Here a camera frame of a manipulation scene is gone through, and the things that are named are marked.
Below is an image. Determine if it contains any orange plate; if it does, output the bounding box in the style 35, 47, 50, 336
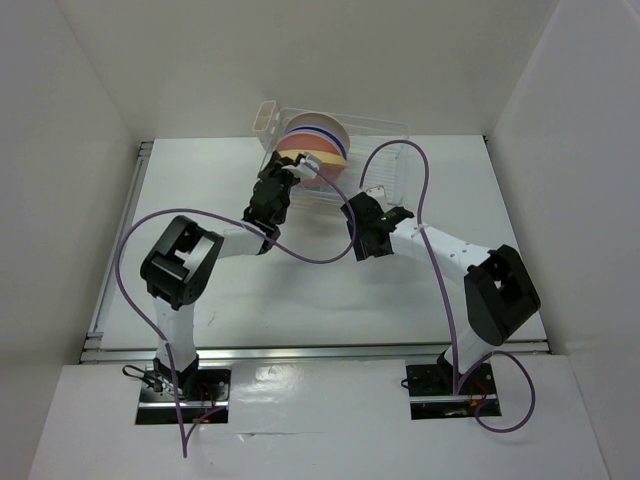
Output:
300, 150, 348, 169

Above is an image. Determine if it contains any pink plate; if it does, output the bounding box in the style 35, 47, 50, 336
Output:
275, 134, 346, 181

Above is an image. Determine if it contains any blue plate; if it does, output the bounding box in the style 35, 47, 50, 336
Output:
283, 126, 347, 159

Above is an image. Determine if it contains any purple plate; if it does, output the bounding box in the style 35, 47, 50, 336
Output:
286, 125, 346, 147

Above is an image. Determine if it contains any cream plate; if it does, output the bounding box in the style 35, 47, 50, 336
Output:
284, 112, 351, 152

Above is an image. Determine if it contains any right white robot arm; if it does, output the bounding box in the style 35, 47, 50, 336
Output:
341, 190, 541, 393

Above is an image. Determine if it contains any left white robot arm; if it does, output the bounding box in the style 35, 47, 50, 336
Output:
140, 151, 318, 399

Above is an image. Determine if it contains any white cutlery holder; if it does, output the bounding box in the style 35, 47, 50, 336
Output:
252, 100, 279, 151

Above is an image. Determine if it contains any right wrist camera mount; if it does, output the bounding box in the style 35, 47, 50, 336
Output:
365, 185, 387, 205

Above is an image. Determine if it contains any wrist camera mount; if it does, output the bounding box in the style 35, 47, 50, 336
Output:
292, 155, 322, 181
365, 185, 387, 205

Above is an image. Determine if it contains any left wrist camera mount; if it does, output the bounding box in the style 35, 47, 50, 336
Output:
292, 155, 322, 181

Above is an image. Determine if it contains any white wire dish rack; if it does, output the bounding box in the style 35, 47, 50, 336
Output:
260, 104, 409, 206

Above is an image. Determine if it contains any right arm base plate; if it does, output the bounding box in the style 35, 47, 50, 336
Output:
400, 363, 501, 420

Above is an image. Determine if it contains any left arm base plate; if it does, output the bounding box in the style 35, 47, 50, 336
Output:
132, 366, 232, 426

